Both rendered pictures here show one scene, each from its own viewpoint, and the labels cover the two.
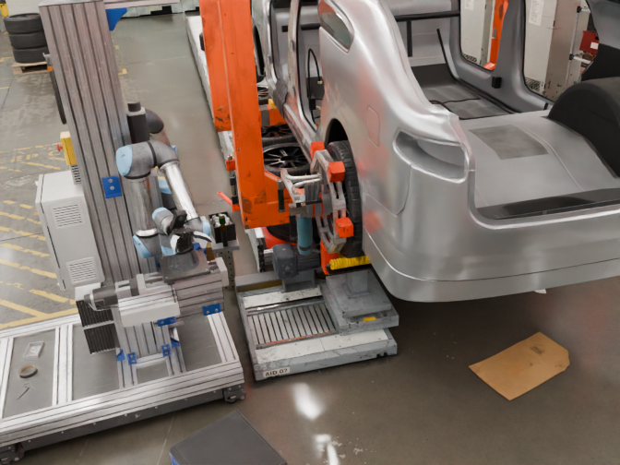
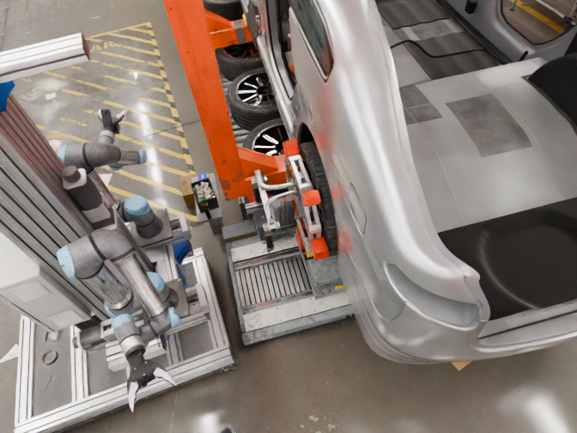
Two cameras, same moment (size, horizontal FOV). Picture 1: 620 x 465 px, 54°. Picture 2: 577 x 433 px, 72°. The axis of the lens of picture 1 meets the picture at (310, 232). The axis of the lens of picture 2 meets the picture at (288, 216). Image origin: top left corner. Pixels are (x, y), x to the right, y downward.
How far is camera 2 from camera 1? 1.69 m
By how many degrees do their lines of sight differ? 24
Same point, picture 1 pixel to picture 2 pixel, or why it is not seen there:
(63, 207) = (21, 288)
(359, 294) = (331, 261)
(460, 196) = (462, 338)
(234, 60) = (191, 59)
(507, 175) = (488, 179)
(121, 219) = not seen: hidden behind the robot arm
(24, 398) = (49, 389)
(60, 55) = not seen: outside the picture
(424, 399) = (386, 368)
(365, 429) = (337, 402)
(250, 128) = (220, 123)
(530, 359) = not seen: hidden behind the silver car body
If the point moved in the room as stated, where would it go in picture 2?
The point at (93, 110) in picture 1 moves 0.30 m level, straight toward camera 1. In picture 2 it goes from (15, 204) to (14, 274)
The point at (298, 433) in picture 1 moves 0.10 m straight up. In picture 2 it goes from (282, 405) to (280, 402)
